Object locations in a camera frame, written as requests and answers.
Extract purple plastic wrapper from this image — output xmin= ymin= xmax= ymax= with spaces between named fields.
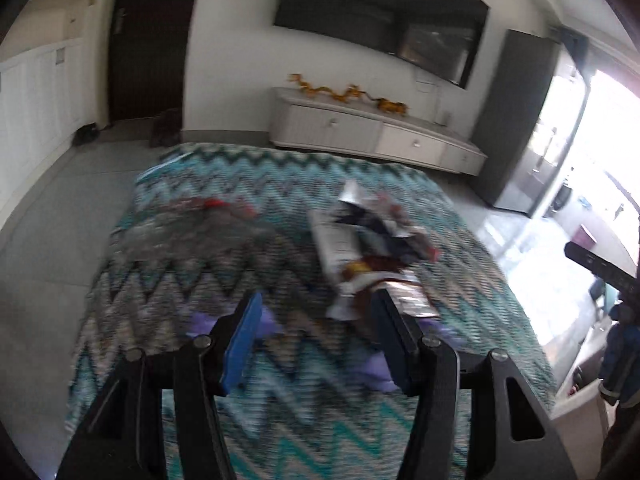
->
xmin=186 ymin=307 xmax=283 ymax=339

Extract brown foil snack wrapper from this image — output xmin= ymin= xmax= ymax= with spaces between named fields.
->
xmin=325 ymin=253 xmax=442 ymax=323

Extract silver foil wrapper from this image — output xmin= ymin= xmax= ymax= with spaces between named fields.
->
xmin=110 ymin=197 xmax=272 ymax=262

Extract blue gloved right hand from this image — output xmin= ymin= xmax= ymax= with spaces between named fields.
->
xmin=599 ymin=302 xmax=639 ymax=408

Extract purple storage stool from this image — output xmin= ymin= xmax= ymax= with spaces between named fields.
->
xmin=572 ymin=224 xmax=597 ymax=250

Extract zigzag knitted table cloth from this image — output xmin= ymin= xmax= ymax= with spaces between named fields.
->
xmin=65 ymin=144 xmax=555 ymax=479

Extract grey double-door refrigerator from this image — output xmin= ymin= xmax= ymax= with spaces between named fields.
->
xmin=472 ymin=30 xmax=587 ymax=218

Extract golden tiger figurine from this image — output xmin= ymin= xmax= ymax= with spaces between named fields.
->
xmin=375 ymin=98 xmax=408 ymax=116

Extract dark shoes by door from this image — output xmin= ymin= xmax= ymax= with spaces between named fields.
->
xmin=72 ymin=122 xmax=100 ymax=146

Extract golden dragon figurine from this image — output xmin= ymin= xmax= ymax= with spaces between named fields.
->
xmin=288 ymin=73 xmax=369 ymax=103

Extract white TV cabinet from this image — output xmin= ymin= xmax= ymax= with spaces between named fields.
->
xmin=269 ymin=88 xmax=486 ymax=176

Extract dark brown entrance door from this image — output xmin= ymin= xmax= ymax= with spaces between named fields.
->
xmin=107 ymin=0 xmax=195 ymax=122

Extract black wall television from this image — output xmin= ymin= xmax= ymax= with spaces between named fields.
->
xmin=273 ymin=0 xmax=489 ymax=89

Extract white wall cabinets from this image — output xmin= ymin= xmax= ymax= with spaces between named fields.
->
xmin=1 ymin=0 xmax=114 ymax=208

